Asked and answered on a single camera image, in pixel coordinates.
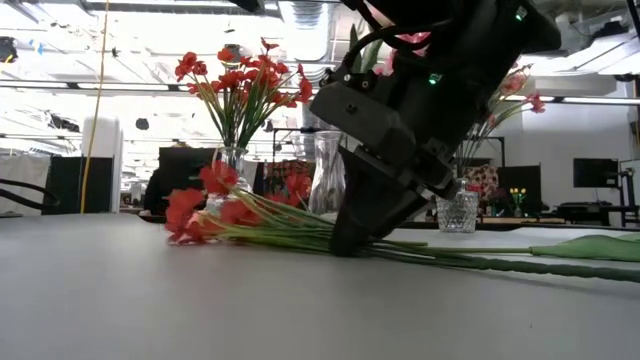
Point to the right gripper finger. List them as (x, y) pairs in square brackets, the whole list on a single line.
[(365, 210)]

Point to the pink artificial flower bunch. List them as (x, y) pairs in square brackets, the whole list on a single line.
[(515, 82)]

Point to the pink artificial tulip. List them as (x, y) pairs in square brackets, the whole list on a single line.
[(415, 42)]

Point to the red artificial flower bunch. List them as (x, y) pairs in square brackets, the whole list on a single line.
[(240, 80), (185, 205)]

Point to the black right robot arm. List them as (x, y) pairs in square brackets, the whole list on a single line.
[(475, 40)]

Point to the slim clear glass vase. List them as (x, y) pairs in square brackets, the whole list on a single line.
[(325, 180)]

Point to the cut-glass patterned vase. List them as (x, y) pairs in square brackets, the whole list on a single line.
[(457, 212)]

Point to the clear glass flask vase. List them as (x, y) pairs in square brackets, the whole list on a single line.
[(234, 155)]

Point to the floral patterned cushion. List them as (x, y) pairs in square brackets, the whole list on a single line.
[(482, 180), (277, 167)]

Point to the yellow tulips in pot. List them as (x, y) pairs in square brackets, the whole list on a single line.
[(518, 191)]

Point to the black office desk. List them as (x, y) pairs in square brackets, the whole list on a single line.
[(585, 207)]

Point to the black computer monitor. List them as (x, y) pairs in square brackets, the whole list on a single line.
[(595, 172)]

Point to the white column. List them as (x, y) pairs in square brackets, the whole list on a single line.
[(107, 137)]

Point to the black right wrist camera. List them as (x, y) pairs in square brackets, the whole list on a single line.
[(360, 120)]

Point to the black aluminium table frame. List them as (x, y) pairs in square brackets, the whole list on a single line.
[(525, 226)]

